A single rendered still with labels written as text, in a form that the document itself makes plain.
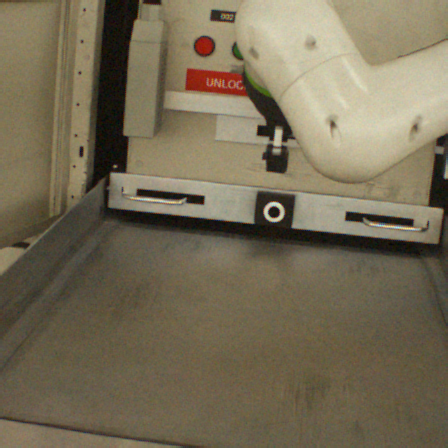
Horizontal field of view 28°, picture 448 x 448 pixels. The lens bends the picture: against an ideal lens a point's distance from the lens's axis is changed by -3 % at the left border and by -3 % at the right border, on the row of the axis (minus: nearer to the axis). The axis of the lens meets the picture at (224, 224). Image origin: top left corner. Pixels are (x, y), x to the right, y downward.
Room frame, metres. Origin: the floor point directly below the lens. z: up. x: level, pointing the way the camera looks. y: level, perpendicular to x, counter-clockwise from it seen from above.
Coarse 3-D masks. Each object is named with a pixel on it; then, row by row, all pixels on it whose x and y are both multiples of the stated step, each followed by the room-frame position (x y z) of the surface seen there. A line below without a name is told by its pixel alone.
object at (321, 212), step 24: (120, 168) 1.48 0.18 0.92; (120, 192) 1.45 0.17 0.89; (144, 192) 1.44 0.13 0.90; (168, 192) 1.44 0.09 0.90; (192, 192) 1.44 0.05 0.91; (216, 192) 1.43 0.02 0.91; (240, 192) 1.43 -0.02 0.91; (288, 192) 1.42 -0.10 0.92; (312, 192) 1.43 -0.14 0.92; (192, 216) 1.44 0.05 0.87; (216, 216) 1.43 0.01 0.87; (240, 216) 1.43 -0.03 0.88; (312, 216) 1.42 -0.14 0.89; (336, 216) 1.42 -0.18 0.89; (360, 216) 1.42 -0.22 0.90; (384, 216) 1.41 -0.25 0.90; (408, 216) 1.41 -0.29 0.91; (432, 216) 1.41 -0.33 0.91; (408, 240) 1.41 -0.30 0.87; (432, 240) 1.41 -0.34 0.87
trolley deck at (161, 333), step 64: (128, 256) 1.26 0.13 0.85; (192, 256) 1.28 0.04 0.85; (256, 256) 1.31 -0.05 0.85; (320, 256) 1.34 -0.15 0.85; (384, 256) 1.37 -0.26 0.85; (64, 320) 0.99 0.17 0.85; (128, 320) 1.01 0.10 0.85; (192, 320) 1.03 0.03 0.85; (256, 320) 1.05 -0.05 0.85; (320, 320) 1.07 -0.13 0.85; (384, 320) 1.08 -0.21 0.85; (0, 384) 0.80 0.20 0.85; (64, 384) 0.82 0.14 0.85; (128, 384) 0.83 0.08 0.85; (192, 384) 0.85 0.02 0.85; (256, 384) 0.86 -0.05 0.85; (320, 384) 0.87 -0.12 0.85; (384, 384) 0.89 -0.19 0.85
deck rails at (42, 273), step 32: (96, 192) 1.38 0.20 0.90; (64, 224) 1.19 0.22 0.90; (96, 224) 1.39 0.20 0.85; (32, 256) 1.05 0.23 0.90; (64, 256) 1.20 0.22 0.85; (0, 288) 0.93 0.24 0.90; (32, 288) 1.05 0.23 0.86; (64, 288) 1.08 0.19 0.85; (0, 320) 0.93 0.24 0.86; (32, 320) 0.97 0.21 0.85; (0, 352) 0.87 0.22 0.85
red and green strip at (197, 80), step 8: (192, 72) 1.45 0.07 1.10; (200, 72) 1.45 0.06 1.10; (208, 72) 1.45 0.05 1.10; (216, 72) 1.45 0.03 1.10; (224, 72) 1.45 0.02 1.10; (192, 80) 1.45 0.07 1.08; (200, 80) 1.45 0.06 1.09; (208, 80) 1.45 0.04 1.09; (216, 80) 1.45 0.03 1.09; (224, 80) 1.44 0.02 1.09; (232, 80) 1.44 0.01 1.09; (240, 80) 1.44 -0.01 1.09; (192, 88) 1.45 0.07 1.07; (200, 88) 1.45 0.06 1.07; (208, 88) 1.45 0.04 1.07; (216, 88) 1.45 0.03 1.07; (224, 88) 1.44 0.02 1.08; (232, 88) 1.44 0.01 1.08; (240, 88) 1.44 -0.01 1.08
